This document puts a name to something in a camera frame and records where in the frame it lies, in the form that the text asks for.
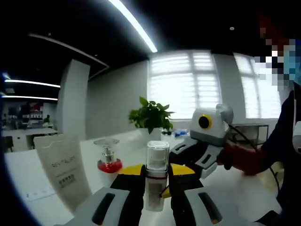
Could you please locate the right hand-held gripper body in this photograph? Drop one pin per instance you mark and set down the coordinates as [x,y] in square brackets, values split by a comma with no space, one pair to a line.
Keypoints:
[214,134]

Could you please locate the red-collared white skincare bottle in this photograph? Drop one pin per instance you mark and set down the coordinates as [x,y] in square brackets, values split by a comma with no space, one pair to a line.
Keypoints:
[109,166]

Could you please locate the white square pillar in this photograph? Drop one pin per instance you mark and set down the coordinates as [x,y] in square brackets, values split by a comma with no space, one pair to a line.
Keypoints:
[74,99]

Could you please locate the blue plastic bag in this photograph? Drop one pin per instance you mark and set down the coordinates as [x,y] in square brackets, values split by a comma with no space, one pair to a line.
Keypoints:
[181,133]

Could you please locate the bright window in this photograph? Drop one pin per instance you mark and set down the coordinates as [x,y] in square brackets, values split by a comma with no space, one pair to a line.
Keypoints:
[258,99]
[183,87]

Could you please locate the white office workbenches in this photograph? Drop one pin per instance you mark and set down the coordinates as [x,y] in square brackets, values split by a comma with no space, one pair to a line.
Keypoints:
[28,133]

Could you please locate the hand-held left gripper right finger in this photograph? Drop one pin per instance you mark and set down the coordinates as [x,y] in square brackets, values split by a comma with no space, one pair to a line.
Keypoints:
[185,202]

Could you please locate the small white skincare bottle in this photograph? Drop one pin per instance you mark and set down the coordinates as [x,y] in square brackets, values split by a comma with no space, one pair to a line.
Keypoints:
[154,200]

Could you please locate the long ceiling light strip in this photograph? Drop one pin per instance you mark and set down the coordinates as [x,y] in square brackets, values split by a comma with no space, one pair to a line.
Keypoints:
[134,26]

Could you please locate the white chest-worn device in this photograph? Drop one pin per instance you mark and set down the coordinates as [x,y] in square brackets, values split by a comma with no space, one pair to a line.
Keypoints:
[297,141]

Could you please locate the white skincare tube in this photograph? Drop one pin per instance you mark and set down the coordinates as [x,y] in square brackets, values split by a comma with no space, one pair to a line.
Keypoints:
[63,169]

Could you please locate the potted green plant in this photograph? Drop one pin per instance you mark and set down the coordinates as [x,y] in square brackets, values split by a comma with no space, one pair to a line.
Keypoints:
[150,115]

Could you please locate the person's right hand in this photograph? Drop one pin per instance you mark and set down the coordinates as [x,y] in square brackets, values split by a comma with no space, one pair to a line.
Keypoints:
[232,156]

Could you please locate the thin ceiling light strip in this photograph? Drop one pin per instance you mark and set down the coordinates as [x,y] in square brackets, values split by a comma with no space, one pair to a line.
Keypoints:
[30,97]
[33,83]

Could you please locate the person's dark clothed torso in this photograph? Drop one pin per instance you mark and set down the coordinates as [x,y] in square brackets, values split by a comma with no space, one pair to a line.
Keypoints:
[284,141]

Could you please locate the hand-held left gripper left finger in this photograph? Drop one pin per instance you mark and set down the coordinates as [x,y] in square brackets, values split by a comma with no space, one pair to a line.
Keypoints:
[131,188]

